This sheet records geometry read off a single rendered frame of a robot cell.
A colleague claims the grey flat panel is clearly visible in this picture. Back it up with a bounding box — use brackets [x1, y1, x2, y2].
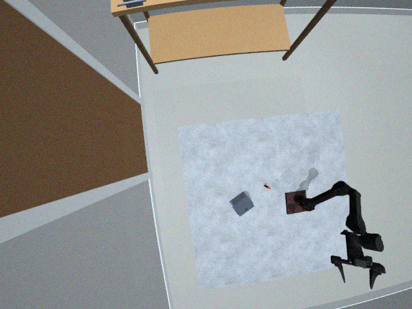
[230, 192, 254, 217]

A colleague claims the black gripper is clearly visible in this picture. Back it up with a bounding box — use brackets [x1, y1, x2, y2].
[330, 246, 386, 289]

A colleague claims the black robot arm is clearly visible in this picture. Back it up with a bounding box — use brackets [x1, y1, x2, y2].
[294, 180, 384, 268]

